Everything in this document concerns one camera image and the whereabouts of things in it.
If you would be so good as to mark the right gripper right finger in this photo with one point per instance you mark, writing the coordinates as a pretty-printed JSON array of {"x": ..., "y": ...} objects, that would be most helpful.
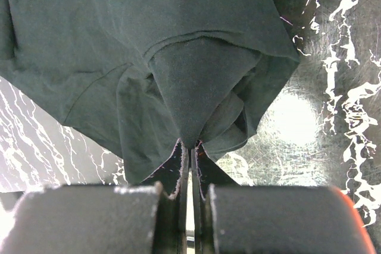
[{"x": 230, "y": 218}]

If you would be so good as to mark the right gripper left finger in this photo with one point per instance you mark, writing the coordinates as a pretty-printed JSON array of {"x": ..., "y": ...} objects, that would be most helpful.
[{"x": 149, "y": 217}]

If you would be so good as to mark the black t shirt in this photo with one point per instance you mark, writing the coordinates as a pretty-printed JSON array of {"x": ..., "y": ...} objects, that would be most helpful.
[{"x": 136, "y": 76}]

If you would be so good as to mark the black marble pattern mat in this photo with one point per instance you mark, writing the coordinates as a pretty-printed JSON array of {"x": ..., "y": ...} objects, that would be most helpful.
[{"x": 323, "y": 128}]

